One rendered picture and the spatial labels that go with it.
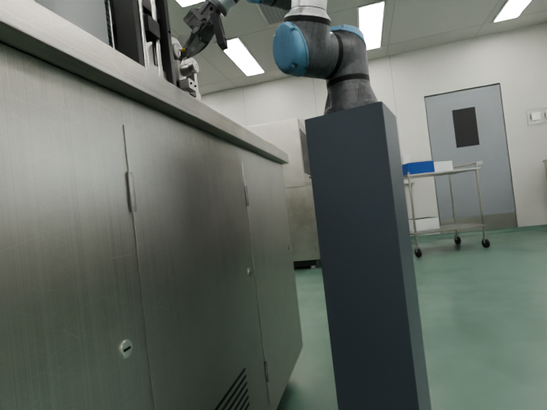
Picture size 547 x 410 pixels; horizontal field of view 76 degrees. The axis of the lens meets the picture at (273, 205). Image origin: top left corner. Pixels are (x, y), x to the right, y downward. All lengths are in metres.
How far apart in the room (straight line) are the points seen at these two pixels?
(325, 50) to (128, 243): 0.66
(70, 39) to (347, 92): 0.67
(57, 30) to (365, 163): 0.67
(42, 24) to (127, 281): 0.30
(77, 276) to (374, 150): 0.68
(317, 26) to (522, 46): 5.54
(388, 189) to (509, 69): 5.42
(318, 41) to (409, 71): 5.06
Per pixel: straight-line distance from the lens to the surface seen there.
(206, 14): 1.36
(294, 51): 0.90
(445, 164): 4.57
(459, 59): 6.11
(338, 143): 0.91
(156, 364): 0.57
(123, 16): 0.95
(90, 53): 0.49
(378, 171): 0.88
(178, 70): 1.29
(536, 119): 6.12
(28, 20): 0.44
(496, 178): 5.91
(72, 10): 1.17
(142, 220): 0.54
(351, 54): 1.00
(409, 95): 5.86
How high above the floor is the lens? 0.67
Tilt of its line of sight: 1 degrees up
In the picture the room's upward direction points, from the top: 7 degrees counter-clockwise
